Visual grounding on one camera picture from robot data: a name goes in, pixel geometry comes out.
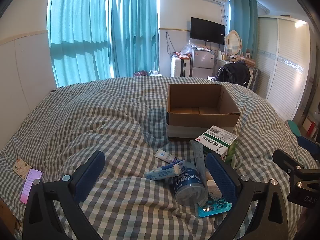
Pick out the blue white tissue pack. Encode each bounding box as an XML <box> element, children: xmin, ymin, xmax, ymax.
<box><xmin>144</xmin><ymin>161</ymin><xmax>186</xmax><ymax>181</ymax></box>

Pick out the silver small fridge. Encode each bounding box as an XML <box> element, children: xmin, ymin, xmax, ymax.
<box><xmin>191</xmin><ymin>49</ymin><xmax>216</xmax><ymax>78</ymax></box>

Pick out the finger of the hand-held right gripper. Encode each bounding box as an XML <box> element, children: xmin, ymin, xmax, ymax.
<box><xmin>297</xmin><ymin>135</ymin><xmax>320</xmax><ymax>162</ymax></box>
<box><xmin>272</xmin><ymin>149</ymin><xmax>305</xmax><ymax>178</ymax></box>

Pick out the teal blister pack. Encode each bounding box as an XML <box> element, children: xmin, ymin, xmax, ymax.
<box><xmin>197</xmin><ymin>197</ymin><xmax>233</xmax><ymax>218</ymax></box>

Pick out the clear plastic bag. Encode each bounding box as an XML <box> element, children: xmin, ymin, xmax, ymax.
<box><xmin>180</xmin><ymin>44</ymin><xmax>198</xmax><ymax>56</ymax></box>

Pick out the white suitcase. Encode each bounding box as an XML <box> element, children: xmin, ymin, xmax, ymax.
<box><xmin>171</xmin><ymin>56</ymin><xmax>192</xmax><ymax>77</ymax></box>

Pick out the stool with teal cushion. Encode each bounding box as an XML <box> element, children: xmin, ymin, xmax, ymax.
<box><xmin>287</xmin><ymin>119</ymin><xmax>302</xmax><ymax>137</ymax></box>

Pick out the white cable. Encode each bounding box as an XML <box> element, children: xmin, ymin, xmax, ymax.
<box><xmin>231</xmin><ymin>152</ymin><xmax>243</xmax><ymax>170</ymax></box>

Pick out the white gauze roll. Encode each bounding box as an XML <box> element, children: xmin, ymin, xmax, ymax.
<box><xmin>205</xmin><ymin>169</ymin><xmax>222</xmax><ymax>201</ymax></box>

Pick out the white oval vanity mirror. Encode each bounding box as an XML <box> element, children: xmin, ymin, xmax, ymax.
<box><xmin>225</xmin><ymin>30</ymin><xmax>244</xmax><ymax>55</ymax></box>

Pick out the brown cardboard box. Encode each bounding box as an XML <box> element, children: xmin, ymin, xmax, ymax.
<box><xmin>166</xmin><ymin>83</ymin><xmax>241</xmax><ymax>142</ymax></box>

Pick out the checked bed blanket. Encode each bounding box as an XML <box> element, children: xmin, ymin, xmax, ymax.
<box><xmin>0</xmin><ymin>76</ymin><xmax>320</xmax><ymax>240</ymax></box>

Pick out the wide teal curtain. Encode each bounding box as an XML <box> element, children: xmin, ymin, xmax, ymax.
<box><xmin>47</xmin><ymin>0</ymin><xmax>112</xmax><ymax>88</ymax></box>

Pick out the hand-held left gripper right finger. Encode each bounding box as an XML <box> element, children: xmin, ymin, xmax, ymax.
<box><xmin>205</xmin><ymin>152</ymin><xmax>290</xmax><ymax>240</ymax></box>

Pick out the smartphone with lit screen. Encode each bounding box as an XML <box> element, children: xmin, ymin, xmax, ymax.
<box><xmin>20</xmin><ymin>169</ymin><xmax>43</xmax><ymax>205</ymax></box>

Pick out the white sliding wardrobe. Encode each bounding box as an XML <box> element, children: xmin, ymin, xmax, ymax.
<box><xmin>257</xmin><ymin>15</ymin><xmax>316</xmax><ymax>123</ymax></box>

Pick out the teal curtain beside wardrobe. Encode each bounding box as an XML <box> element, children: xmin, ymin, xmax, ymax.
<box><xmin>226</xmin><ymin>0</ymin><xmax>258</xmax><ymax>61</ymax></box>

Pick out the dark wall cable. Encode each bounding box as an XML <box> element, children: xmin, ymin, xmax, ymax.
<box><xmin>165</xmin><ymin>31</ymin><xmax>176</xmax><ymax>55</ymax></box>

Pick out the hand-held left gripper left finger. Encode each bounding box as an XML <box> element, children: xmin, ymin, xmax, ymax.
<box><xmin>22</xmin><ymin>150</ymin><xmax>106</xmax><ymax>240</ymax></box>

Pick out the narrow teal curtain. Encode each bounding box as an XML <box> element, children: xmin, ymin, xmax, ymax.
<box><xmin>106</xmin><ymin>0</ymin><xmax>160</xmax><ymax>78</ymax></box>

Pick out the black wall television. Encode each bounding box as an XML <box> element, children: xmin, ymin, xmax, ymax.
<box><xmin>190</xmin><ymin>17</ymin><xmax>226</xmax><ymax>45</ymax></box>

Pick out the green white medicine box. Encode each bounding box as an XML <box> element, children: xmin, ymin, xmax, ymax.
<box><xmin>195</xmin><ymin>125</ymin><xmax>238</xmax><ymax>168</ymax></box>

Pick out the blue clear plastic jar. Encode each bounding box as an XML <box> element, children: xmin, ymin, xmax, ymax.
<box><xmin>172</xmin><ymin>162</ymin><xmax>208</xmax><ymax>206</ymax></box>

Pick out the silver grey suitcase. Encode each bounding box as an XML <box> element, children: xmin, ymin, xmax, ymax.
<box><xmin>247</xmin><ymin>67</ymin><xmax>261</xmax><ymax>93</ymax></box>

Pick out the black jacket on chair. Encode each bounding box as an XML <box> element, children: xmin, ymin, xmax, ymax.
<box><xmin>215</xmin><ymin>62</ymin><xmax>251</xmax><ymax>88</ymax></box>

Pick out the small white ointment tube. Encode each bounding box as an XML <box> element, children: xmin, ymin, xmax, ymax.
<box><xmin>154</xmin><ymin>149</ymin><xmax>182</xmax><ymax>165</ymax></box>

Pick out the patterned phone case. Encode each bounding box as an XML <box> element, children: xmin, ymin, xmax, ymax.
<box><xmin>14</xmin><ymin>158</ymin><xmax>33</xmax><ymax>180</ymax></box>

